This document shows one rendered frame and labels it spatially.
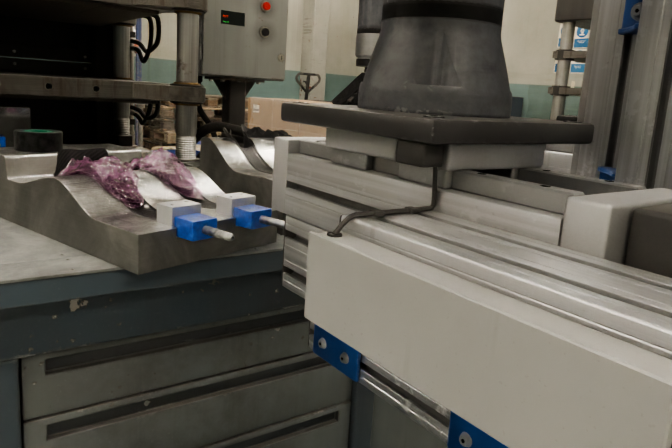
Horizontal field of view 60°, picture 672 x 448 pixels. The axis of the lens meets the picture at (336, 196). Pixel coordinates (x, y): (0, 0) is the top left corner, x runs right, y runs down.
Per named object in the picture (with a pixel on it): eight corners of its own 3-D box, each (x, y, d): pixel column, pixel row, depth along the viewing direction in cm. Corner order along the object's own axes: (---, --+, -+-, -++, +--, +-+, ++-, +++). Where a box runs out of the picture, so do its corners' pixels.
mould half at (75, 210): (276, 242, 96) (279, 176, 94) (138, 275, 75) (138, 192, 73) (109, 193, 126) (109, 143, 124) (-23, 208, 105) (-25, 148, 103)
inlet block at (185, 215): (246, 254, 78) (247, 215, 77) (217, 261, 74) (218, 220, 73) (184, 234, 86) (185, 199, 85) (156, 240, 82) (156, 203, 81)
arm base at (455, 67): (542, 120, 57) (555, 15, 55) (433, 115, 48) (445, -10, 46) (431, 109, 69) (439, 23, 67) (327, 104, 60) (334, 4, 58)
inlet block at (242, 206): (299, 241, 87) (301, 206, 86) (275, 247, 83) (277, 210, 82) (239, 224, 94) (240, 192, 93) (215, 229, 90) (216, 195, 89)
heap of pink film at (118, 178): (214, 198, 99) (216, 152, 98) (120, 210, 85) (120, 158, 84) (128, 176, 114) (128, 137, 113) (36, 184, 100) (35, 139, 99)
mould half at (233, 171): (395, 223, 115) (401, 156, 113) (281, 235, 100) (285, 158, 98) (274, 182, 155) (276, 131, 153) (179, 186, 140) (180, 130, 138)
